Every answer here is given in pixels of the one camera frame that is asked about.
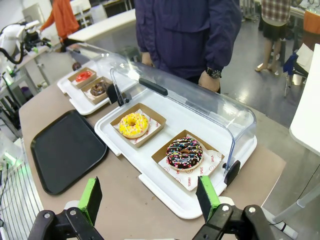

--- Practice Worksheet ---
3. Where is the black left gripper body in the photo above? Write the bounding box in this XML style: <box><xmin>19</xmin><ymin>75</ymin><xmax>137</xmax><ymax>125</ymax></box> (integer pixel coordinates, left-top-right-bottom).
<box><xmin>22</xmin><ymin>27</ymin><xmax>54</xmax><ymax>53</ymax></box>

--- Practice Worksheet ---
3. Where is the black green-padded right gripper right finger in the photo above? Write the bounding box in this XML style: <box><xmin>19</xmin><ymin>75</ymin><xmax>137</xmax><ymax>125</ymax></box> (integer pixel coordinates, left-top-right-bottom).
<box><xmin>192</xmin><ymin>175</ymin><xmax>276</xmax><ymax>240</ymax></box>

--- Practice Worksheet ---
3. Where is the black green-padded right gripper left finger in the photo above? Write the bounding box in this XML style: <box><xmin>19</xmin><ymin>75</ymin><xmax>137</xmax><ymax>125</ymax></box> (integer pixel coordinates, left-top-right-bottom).
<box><xmin>27</xmin><ymin>176</ymin><xmax>104</xmax><ymax>240</ymax></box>

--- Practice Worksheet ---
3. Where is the black plastic serving tray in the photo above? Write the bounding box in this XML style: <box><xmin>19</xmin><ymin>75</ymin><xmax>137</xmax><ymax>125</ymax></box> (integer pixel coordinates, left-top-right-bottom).
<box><xmin>30</xmin><ymin>109</ymin><xmax>109</xmax><ymax>196</ymax></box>

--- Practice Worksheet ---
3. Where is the chocolate rainbow-sprinkled donut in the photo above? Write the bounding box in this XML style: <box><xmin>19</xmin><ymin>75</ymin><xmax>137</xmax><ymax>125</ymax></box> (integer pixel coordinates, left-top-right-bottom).
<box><xmin>165</xmin><ymin>136</ymin><xmax>205</xmax><ymax>172</ymax></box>

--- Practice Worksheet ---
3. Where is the red glazed donut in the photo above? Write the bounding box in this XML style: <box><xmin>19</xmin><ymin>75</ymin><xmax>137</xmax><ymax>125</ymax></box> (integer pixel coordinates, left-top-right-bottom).
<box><xmin>75</xmin><ymin>70</ymin><xmax>94</xmax><ymax>83</ymax></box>

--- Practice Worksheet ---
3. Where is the cardboard tray under sprinkled donut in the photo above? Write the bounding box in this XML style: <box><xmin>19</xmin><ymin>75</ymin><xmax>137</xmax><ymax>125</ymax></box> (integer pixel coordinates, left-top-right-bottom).
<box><xmin>151</xmin><ymin>129</ymin><xmax>226</xmax><ymax>192</ymax></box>

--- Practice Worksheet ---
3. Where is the cardboard tray under red donut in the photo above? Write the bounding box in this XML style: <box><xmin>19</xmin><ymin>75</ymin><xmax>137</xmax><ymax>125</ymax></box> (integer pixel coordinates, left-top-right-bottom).
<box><xmin>67</xmin><ymin>66</ymin><xmax>98</xmax><ymax>90</ymax></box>

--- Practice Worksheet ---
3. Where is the chocolate nut-topped donut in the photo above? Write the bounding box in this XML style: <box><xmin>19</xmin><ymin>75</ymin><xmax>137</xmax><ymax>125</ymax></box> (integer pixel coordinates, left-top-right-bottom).
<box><xmin>90</xmin><ymin>83</ymin><xmax>109</xmax><ymax>98</ymax></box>

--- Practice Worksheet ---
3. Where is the yellow sprinkled donut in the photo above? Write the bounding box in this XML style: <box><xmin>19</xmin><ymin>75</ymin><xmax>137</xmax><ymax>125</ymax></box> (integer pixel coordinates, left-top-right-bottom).
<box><xmin>118</xmin><ymin>112</ymin><xmax>150</xmax><ymax>139</ymax></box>

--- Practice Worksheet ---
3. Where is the cardboard tray under nut donut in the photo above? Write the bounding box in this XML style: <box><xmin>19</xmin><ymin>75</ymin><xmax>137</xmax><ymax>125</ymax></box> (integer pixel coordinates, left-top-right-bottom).
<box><xmin>80</xmin><ymin>76</ymin><xmax>114</xmax><ymax>106</ymax></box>

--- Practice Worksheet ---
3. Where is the cardboard tray under yellow donut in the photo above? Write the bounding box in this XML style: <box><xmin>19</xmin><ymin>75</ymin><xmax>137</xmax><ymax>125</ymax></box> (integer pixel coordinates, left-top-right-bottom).
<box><xmin>109</xmin><ymin>102</ymin><xmax>168</xmax><ymax>149</ymax></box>

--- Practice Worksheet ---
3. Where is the person's right hand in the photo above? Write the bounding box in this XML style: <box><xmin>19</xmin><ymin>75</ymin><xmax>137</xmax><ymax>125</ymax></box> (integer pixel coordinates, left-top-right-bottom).
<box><xmin>141</xmin><ymin>51</ymin><xmax>154</xmax><ymax>67</ymax></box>

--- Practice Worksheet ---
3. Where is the person's left hand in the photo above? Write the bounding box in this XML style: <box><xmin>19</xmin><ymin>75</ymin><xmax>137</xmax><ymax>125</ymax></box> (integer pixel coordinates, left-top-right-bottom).
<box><xmin>198</xmin><ymin>71</ymin><xmax>222</xmax><ymax>94</ymax></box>

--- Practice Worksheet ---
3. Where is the person in orange jacket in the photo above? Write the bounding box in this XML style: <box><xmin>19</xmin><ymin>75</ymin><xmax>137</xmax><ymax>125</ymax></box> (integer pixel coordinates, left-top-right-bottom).
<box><xmin>39</xmin><ymin>0</ymin><xmax>81</xmax><ymax>44</ymax></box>

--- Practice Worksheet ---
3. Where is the white printed paper liner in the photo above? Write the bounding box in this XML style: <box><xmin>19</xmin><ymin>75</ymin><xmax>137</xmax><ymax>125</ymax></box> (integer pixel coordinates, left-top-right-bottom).
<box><xmin>157</xmin><ymin>134</ymin><xmax>224</xmax><ymax>192</ymax></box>

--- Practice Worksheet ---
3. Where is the far white display case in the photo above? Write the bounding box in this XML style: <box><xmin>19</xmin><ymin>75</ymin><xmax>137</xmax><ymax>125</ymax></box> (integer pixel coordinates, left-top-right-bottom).
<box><xmin>61</xmin><ymin>41</ymin><xmax>141</xmax><ymax>101</ymax></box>

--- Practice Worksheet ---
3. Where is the white display case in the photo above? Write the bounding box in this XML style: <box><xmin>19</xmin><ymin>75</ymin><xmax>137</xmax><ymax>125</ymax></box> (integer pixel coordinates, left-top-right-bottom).
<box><xmin>94</xmin><ymin>88</ymin><xmax>258</xmax><ymax>220</ymax></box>
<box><xmin>61</xmin><ymin>41</ymin><xmax>141</xmax><ymax>101</ymax></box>

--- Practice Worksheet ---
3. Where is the long white background table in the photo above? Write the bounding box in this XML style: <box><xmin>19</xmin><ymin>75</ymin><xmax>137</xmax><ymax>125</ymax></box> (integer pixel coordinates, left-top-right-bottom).
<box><xmin>66</xmin><ymin>8</ymin><xmax>138</xmax><ymax>43</ymax></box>

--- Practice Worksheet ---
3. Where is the small white display case base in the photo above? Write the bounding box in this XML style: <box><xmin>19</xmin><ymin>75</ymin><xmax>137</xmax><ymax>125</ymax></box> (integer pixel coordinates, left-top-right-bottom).
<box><xmin>56</xmin><ymin>66</ymin><xmax>141</xmax><ymax>117</ymax></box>

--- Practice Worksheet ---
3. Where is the near white display case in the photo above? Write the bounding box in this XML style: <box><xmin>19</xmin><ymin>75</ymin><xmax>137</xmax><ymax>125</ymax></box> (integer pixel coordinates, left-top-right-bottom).
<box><xmin>94</xmin><ymin>88</ymin><xmax>258</xmax><ymax>220</ymax></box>

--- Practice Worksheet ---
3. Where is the large clear display case lid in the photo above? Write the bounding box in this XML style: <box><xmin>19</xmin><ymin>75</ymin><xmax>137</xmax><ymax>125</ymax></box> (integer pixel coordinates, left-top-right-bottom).
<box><xmin>106</xmin><ymin>60</ymin><xmax>258</xmax><ymax>187</ymax></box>

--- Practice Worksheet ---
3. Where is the black wrist watch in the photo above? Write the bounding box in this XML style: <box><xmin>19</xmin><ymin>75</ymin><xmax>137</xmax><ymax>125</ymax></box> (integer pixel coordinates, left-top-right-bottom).
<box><xmin>205</xmin><ymin>66</ymin><xmax>223</xmax><ymax>80</ymax></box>

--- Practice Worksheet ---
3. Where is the white side table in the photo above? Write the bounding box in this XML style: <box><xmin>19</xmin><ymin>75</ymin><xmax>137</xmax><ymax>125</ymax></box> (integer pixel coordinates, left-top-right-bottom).
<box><xmin>272</xmin><ymin>42</ymin><xmax>320</xmax><ymax>224</ymax></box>

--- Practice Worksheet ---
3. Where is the person in navy jacket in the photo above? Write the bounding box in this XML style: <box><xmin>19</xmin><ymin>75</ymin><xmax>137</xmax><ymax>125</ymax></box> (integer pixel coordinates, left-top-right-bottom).
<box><xmin>133</xmin><ymin>0</ymin><xmax>243</xmax><ymax>85</ymax></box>

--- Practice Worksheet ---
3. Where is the chair with blue cloth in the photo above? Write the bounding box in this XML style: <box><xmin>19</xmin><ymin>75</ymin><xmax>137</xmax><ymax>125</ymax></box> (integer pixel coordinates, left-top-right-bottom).
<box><xmin>282</xmin><ymin>42</ymin><xmax>315</xmax><ymax>98</ymax></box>

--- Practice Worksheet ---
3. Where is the person in plaid shirt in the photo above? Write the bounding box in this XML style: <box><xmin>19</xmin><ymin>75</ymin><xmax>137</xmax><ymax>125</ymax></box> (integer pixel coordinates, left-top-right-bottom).
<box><xmin>254</xmin><ymin>0</ymin><xmax>293</xmax><ymax>74</ymax></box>

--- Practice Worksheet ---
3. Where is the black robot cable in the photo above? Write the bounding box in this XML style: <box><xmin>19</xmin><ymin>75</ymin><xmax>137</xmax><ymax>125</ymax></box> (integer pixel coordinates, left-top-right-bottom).
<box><xmin>0</xmin><ymin>41</ymin><xmax>27</xmax><ymax>65</ymax></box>

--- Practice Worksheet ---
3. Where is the white cable with black band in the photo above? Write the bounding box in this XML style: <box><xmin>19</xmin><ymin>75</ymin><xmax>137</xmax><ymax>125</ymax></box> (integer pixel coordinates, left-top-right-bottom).
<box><xmin>261</xmin><ymin>208</ymin><xmax>299</xmax><ymax>240</ymax></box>

